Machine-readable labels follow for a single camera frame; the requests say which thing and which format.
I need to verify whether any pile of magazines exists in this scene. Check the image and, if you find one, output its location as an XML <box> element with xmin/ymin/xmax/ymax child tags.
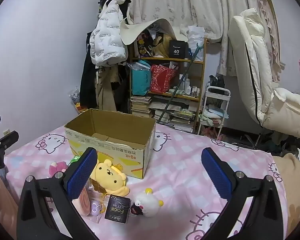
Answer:
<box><xmin>150</xmin><ymin>101</ymin><xmax>198</xmax><ymax>133</ymax></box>

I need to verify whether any stack of old books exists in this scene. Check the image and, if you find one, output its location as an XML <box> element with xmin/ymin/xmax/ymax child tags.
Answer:
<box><xmin>129</xmin><ymin>95</ymin><xmax>152</xmax><ymax>117</ymax></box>

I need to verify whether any white puffer jacket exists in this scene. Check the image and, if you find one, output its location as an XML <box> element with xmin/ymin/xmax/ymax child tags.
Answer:
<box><xmin>89</xmin><ymin>0</ymin><xmax>128</xmax><ymax>67</ymax></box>

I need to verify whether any white rolling cart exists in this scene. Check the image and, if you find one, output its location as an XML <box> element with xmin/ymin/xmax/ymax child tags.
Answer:
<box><xmin>197</xmin><ymin>86</ymin><xmax>232</xmax><ymax>137</ymax></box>

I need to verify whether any beige brimmed hat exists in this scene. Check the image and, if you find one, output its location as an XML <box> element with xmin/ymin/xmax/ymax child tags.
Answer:
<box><xmin>120</xmin><ymin>17</ymin><xmax>175</xmax><ymax>47</ymax></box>

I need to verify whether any green pole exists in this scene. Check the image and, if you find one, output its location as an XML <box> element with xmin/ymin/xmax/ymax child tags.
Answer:
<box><xmin>154</xmin><ymin>42</ymin><xmax>206</xmax><ymax>123</ymax></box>

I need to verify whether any white plastic bag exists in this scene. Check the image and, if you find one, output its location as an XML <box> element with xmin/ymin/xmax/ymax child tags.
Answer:
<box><xmin>186</xmin><ymin>25</ymin><xmax>205</xmax><ymax>62</ymax></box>

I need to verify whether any green tissue pack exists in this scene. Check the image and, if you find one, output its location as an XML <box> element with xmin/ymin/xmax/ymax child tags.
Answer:
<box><xmin>68</xmin><ymin>155</ymin><xmax>81</xmax><ymax>167</ymax></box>

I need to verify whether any purple toy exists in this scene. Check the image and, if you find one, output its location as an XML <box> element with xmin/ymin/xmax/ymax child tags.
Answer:
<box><xmin>89</xmin><ymin>197</ymin><xmax>107</xmax><ymax>218</ymax></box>

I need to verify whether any teal bag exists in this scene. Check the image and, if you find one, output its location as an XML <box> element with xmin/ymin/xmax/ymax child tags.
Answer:
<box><xmin>130</xmin><ymin>60</ymin><xmax>152</xmax><ymax>96</ymax></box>

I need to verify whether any black coat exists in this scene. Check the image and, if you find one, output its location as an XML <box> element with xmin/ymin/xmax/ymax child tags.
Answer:
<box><xmin>80</xmin><ymin>34</ymin><xmax>98</xmax><ymax>109</ymax></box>

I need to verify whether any tan cloth bag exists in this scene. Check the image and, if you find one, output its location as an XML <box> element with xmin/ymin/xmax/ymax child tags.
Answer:
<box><xmin>152</xmin><ymin>34</ymin><xmax>172</xmax><ymax>58</ymax></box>

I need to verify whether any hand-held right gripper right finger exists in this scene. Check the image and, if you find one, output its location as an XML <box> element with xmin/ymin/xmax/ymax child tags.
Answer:
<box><xmin>201</xmin><ymin>147</ymin><xmax>289</xmax><ymax>240</ymax></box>

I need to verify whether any dark printed bag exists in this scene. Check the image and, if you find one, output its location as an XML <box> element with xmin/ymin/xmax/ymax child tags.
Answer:
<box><xmin>136</xmin><ymin>31</ymin><xmax>154</xmax><ymax>57</ymax></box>

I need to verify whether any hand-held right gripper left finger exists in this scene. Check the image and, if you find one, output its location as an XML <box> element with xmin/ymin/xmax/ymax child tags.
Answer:
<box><xmin>16</xmin><ymin>147</ymin><xmax>98</xmax><ymax>240</ymax></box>

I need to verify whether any group of small bottles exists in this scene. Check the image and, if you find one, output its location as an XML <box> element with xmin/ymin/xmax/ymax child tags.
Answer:
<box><xmin>176</xmin><ymin>74</ymin><xmax>202</xmax><ymax>97</ymax></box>

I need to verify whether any red patterned bag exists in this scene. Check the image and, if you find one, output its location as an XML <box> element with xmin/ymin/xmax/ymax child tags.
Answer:
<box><xmin>150</xmin><ymin>64</ymin><xmax>177</xmax><ymax>93</ymax></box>

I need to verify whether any beige flowered pillow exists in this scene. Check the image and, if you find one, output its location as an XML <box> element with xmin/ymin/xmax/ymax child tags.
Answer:
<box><xmin>272</xmin><ymin>152</ymin><xmax>300</xmax><ymax>238</ymax></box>

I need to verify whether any pink round swirl plush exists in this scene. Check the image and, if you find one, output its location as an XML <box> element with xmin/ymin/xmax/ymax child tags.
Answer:
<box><xmin>74</xmin><ymin>187</ymin><xmax>92</xmax><ymax>215</ymax></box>

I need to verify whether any black box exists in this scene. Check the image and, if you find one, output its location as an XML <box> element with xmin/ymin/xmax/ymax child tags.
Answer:
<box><xmin>169</xmin><ymin>40</ymin><xmax>189</xmax><ymax>58</ymax></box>

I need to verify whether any cream flowered curtain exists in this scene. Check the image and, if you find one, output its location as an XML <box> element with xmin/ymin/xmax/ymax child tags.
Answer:
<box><xmin>127</xmin><ymin>0</ymin><xmax>285</xmax><ymax>82</ymax></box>

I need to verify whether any black tissue pack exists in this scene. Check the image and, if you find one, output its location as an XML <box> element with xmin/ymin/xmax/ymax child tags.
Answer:
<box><xmin>104</xmin><ymin>194</ymin><xmax>131</xmax><ymax>224</ymax></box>

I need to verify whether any pink plush toy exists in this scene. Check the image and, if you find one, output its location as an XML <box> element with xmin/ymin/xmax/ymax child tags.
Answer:
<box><xmin>49</xmin><ymin>161</ymin><xmax>68</xmax><ymax>177</ymax></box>

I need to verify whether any cardboard box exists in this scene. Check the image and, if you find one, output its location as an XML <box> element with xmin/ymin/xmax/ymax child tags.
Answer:
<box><xmin>64</xmin><ymin>108</ymin><xmax>157</xmax><ymax>180</ymax></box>

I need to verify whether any white plush toy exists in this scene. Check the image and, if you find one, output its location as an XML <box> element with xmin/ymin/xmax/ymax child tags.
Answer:
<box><xmin>130</xmin><ymin>188</ymin><xmax>164</xmax><ymax>217</ymax></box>

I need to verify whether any person's left leg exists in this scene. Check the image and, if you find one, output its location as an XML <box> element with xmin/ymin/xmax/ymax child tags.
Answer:
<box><xmin>0</xmin><ymin>172</ymin><xmax>18</xmax><ymax>230</ymax></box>

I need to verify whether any plastic bag of toys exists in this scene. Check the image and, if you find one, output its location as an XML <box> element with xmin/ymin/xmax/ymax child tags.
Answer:
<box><xmin>69</xmin><ymin>87</ymin><xmax>82</xmax><ymax>113</ymax></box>

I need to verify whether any wooden bookshelf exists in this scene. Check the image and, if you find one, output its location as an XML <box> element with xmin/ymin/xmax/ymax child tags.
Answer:
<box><xmin>127</xmin><ymin>36</ymin><xmax>207</xmax><ymax>135</ymax></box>

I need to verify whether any pink cat print bedsheet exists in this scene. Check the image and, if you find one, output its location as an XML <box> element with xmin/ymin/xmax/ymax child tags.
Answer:
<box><xmin>4</xmin><ymin>124</ymin><xmax>290</xmax><ymax>240</ymax></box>

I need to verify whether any white folded mattress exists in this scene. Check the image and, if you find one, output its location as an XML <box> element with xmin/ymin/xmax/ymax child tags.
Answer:
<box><xmin>227</xmin><ymin>8</ymin><xmax>300</xmax><ymax>138</ymax></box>

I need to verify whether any yellow dog plush toy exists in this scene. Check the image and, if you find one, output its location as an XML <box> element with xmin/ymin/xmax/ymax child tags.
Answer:
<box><xmin>89</xmin><ymin>159</ymin><xmax>130</xmax><ymax>197</ymax></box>

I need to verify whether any beige trench coat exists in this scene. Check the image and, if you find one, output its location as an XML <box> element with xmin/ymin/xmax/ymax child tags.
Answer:
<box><xmin>94</xmin><ymin>65</ymin><xmax>120</xmax><ymax>112</ymax></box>

